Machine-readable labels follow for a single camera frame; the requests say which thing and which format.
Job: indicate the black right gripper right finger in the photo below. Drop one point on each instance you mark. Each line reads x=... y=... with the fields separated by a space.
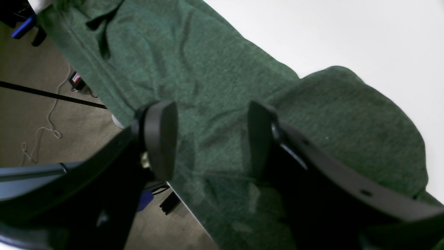
x=328 y=205

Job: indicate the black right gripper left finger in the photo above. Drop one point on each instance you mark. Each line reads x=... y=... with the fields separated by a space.
x=90 y=205

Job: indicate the dark green long-sleeve shirt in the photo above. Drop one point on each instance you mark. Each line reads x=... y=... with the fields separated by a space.
x=135 y=52

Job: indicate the small black power adapter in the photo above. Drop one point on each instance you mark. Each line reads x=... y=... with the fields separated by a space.
x=78 y=85

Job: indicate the blue handled clamp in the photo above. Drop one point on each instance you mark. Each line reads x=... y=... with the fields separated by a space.
x=28 y=25

